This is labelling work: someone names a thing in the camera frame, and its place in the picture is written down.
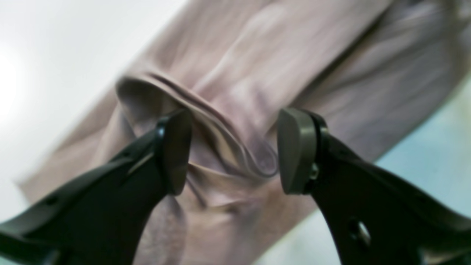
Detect dusty pink T-shirt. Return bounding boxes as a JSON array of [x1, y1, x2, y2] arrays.
[[20, 0, 470, 265]]

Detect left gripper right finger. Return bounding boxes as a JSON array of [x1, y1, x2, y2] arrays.
[[277, 108, 471, 265]]

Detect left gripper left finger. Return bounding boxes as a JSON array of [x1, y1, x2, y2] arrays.
[[1, 109, 192, 265]]

